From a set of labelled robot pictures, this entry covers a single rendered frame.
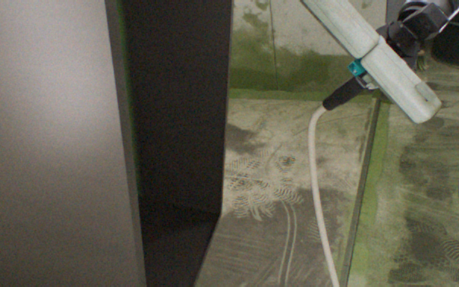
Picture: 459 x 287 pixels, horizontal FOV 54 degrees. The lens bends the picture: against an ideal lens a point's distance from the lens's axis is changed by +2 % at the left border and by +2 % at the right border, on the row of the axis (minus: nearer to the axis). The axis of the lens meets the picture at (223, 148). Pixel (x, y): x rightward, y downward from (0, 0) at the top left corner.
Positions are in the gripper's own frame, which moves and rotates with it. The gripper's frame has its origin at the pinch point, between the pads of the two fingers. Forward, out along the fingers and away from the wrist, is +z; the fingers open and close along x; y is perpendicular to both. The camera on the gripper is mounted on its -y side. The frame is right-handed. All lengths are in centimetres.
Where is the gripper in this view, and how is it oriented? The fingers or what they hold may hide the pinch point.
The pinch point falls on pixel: (369, 74)
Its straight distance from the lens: 85.4
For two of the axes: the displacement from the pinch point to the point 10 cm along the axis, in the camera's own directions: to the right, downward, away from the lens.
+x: -6.7, -7.4, -0.3
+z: -6.7, 6.3, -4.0
